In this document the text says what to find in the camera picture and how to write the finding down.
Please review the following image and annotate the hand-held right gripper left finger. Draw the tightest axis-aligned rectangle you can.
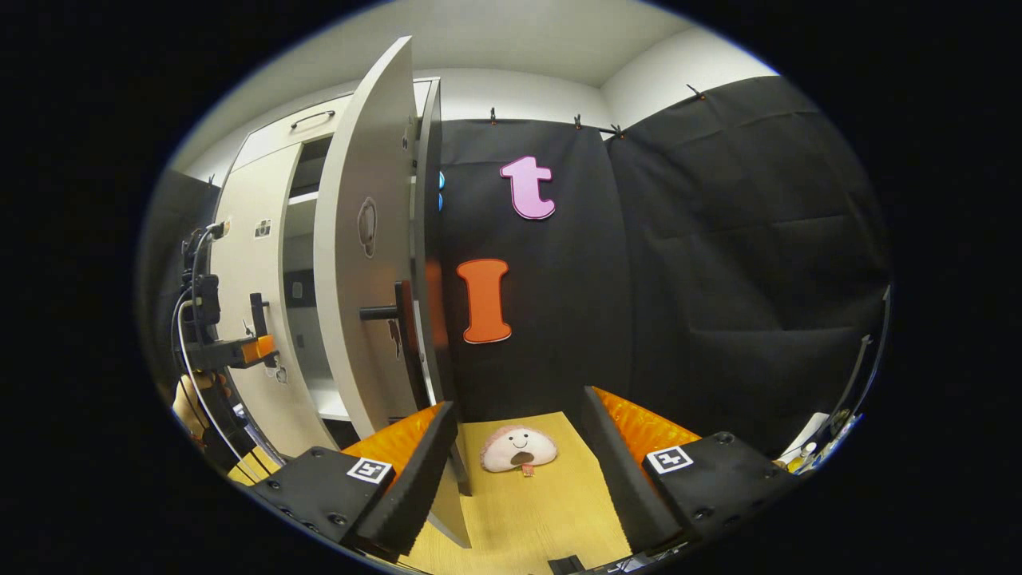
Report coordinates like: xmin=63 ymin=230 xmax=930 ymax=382
xmin=252 ymin=401 xmax=460 ymax=557

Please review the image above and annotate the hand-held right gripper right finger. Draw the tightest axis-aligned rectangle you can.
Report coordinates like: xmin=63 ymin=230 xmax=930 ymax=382
xmin=580 ymin=386 xmax=799 ymax=556

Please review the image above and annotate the black door handle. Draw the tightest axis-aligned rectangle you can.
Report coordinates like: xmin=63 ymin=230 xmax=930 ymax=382
xmin=359 ymin=280 xmax=432 ymax=412
xmin=250 ymin=292 xmax=278 ymax=368

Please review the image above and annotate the beige double-door shoe cabinet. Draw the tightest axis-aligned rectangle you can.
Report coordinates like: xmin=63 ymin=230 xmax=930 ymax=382
xmin=209 ymin=36 xmax=472 ymax=550

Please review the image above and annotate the beige cabinet door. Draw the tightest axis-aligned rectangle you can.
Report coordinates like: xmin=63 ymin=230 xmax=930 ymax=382
xmin=209 ymin=144 xmax=340 ymax=460
xmin=313 ymin=36 xmax=472 ymax=550

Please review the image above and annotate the beige cabinet drawer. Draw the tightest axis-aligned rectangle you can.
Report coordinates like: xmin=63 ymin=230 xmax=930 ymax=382
xmin=232 ymin=94 xmax=356 ymax=173

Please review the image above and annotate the pink smiling plush toy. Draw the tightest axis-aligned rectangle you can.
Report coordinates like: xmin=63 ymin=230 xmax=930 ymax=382
xmin=480 ymin=425 xmax=558 ymax=478

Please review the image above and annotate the white tray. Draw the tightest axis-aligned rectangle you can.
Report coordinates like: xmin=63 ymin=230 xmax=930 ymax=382
xmin=778 ymin=411 xmax=831 ymax=468

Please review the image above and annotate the black backdrop cloth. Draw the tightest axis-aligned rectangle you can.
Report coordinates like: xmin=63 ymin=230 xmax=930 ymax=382
xmin=140 ymin=76 xmax=893 ymax=462

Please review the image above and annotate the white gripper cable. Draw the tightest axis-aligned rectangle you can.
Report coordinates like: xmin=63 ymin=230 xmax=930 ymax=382
xmin=177 ymin=299 xmax=240 ymax=464

